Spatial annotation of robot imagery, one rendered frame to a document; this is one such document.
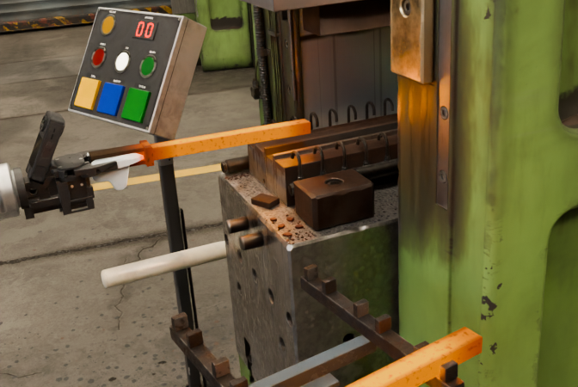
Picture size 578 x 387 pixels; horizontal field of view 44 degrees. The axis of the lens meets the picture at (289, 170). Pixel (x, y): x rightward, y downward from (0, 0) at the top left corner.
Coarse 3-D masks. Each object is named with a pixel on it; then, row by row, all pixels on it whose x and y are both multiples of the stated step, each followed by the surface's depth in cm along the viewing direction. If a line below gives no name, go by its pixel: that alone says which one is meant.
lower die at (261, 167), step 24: (360, 120) 156; (384, 120) 152; (264, 144) 143; (360, 144) 139; (384, 144) 138; (264, 168) 141; (288, 168) 130; (312, 168) 132; (336, 168) 134; (288, 192) 132
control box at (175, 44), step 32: (96, 32) 184; (128, 32) 176; (160, 32) 169; (192, 32) 168; (128, 64) 173; (160, 64) 166; (192, 64) 170; (96, 96) 179; (160, 96) 165; (160, 128) 166
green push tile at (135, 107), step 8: (128, 96) 170; (136, 96) 168; (144, 96) 166; (128, 104) 169; (136, 104) 168; (144, 104) 166; (128, 112) 169; (136, 112) 167; (144, 112) 166; (136, 120) 167
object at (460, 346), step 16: (448, 336) 87; (464, 336) 87; (480, 336) 87; (416, 352) 85; (432, 352) 85; (448, 352) 85; (464, 352) 86; (480, 352) 88; (384, 368) 82; (400, 368) 82; (416, 368) 82; (432, 368) 83; (352, 384) 80; (368, 384) 80; (384, 384) 80; (400, 384) 81; (416, 384) 82
